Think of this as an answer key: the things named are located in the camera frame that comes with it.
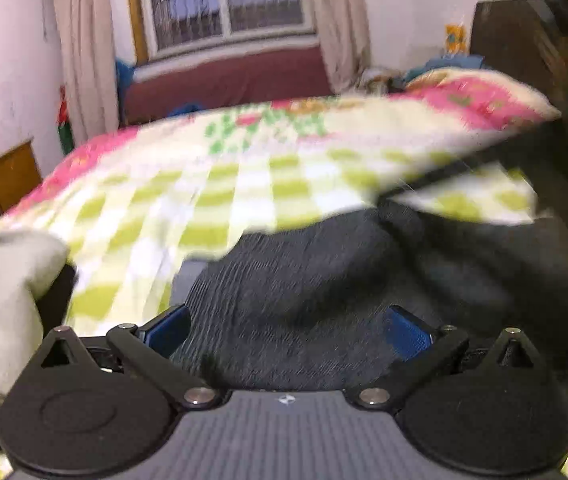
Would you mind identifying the white cloth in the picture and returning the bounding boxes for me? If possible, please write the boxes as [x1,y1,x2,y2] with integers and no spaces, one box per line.
[0,229,71,407]

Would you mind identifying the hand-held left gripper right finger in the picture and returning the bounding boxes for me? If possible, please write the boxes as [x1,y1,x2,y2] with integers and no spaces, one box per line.
[345,304,544,412]

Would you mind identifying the wooden desk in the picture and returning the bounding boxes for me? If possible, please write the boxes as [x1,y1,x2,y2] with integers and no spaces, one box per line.
[0,139,45,232]

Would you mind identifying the red and green hanging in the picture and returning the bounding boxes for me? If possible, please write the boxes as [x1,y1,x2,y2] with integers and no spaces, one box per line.
[56,85,76,157]

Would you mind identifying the dark wooden headboard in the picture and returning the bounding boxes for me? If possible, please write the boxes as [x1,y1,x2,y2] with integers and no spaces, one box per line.
[471,0,568,113]

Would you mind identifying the dark grey pants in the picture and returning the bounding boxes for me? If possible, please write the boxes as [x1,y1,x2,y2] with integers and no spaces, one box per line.
[170,119,568,393]

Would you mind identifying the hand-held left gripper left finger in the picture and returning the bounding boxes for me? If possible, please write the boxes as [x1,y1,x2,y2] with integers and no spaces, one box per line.
[29,304,222,409]

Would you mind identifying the crumpled cloth pile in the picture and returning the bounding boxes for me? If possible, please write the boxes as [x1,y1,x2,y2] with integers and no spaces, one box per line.
[358,66,417,95]

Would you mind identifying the barred window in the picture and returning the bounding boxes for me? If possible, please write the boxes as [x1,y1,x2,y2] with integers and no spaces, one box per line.
[136,0,316,57]

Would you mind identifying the yellow wall sticker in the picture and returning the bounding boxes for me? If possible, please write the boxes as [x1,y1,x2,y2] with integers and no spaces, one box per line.
[445,23,468,55]

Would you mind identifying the beige curtain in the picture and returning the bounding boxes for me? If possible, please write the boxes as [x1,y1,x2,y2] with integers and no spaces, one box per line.
[51,0,123,147]
[308,0,373,95]

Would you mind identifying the checked printed blanket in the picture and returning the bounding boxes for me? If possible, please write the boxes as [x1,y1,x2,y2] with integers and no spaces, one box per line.
[0,67,568,480]

